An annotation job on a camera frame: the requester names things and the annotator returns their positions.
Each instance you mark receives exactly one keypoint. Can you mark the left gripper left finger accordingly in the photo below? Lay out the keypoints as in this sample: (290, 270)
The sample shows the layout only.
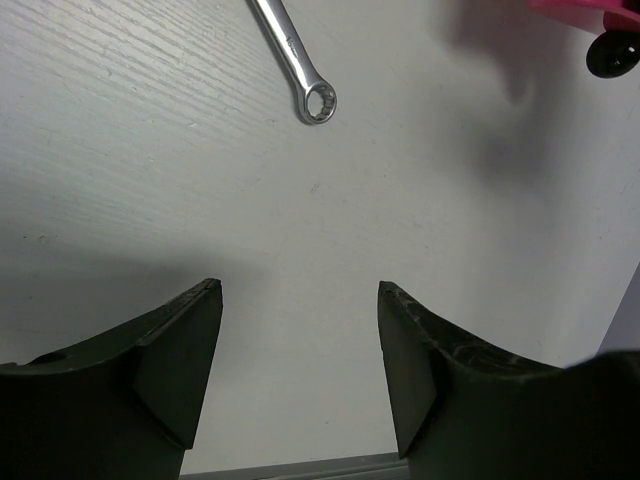
(124, 404)

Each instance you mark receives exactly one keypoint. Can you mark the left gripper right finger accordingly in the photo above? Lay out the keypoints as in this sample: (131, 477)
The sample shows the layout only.
(464, 408)

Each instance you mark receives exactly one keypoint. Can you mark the pink drawer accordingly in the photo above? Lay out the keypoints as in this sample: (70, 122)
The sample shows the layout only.
(615, 24)

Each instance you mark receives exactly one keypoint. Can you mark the silver wrench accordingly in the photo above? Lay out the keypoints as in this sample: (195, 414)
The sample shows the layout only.
(316, 99)

